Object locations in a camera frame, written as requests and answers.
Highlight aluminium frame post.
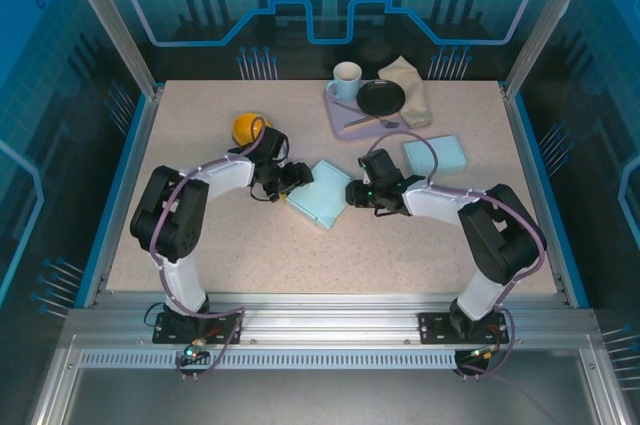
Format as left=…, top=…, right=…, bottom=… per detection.
left=502, top=0, right=607, bottom=99
left=54, top=0, right=164, bottom=99

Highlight slotted grey cable duct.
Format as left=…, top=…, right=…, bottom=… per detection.
left=78, top=350, right=461, bottom=371

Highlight black round plate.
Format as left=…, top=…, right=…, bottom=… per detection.
left=356, top=79, right=407, bottom=116

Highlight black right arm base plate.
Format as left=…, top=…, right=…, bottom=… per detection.
left=417, top=311, right=511, bottom=346

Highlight aluminium mounting rail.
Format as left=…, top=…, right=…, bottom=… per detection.
left=64, top=293, right=601, bottom=346

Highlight lavender plastic tray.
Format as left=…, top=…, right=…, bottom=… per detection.
left=322, top=78, right=409, bottom=141

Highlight light blue paper box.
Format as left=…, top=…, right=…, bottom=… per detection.
left=284, top=159, right=351, bottom=231
left=402, top=133, right=469, bottom=177

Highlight aluminium table side rail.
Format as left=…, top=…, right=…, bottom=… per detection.
left=502, top=87, right=577, bottom=307
left=82, top=87, right=164, bottom=309

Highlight beige cloth napkin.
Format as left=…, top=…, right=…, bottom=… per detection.
left=377, top=55, right=434, bottom=129

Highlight orange bowl with patterned outside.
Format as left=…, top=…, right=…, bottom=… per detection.
left=230, top=113, right=274, bottom=147

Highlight grey metal front panel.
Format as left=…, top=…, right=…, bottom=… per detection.
left=29, top=334, right=626, bottom=425

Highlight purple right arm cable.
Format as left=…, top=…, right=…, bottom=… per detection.
left=367, top=130, right=547, bottom=382

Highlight pale blue mug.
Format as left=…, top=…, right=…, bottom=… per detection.
left=325, top=61, right=364, bottom=102

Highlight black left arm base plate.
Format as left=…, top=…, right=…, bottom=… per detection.
left=152, top=312, right=245, bottom=346

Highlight silver metal knife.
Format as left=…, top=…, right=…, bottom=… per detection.
left=341, top=114, right=376, bottom=134

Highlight cable connector with green light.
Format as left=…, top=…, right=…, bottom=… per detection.
left=180, top=339, right=210, bottom=362
left=467, top=344, right=501, bottom=362

